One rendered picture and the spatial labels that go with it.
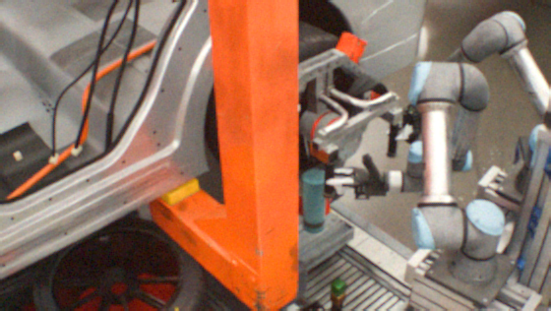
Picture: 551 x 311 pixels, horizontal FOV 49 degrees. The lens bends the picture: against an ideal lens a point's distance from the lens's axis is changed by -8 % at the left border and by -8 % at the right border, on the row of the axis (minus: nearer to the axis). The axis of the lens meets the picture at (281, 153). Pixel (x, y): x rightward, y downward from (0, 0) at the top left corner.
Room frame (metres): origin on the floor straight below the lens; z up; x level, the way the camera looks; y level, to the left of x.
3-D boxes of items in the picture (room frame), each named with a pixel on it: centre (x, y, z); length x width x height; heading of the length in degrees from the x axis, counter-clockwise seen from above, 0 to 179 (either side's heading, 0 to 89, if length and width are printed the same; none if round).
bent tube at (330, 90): (2.00, -0.29, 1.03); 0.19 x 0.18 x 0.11; 41
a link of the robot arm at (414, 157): (1.71, -0.48, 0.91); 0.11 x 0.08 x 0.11; 87
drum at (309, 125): (1.97, -0.18, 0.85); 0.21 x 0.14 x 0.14; 41
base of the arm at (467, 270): (1.29, -0.57, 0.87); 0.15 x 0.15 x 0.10
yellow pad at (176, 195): (1.86, 0.40, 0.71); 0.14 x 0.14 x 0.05; 41
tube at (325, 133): (1.87, -0.14, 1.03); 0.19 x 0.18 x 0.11; 41
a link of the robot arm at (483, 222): (1.29, -0.56, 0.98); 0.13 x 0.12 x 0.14; 87
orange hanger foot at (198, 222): (1.73, 0.29, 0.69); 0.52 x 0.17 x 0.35; 41
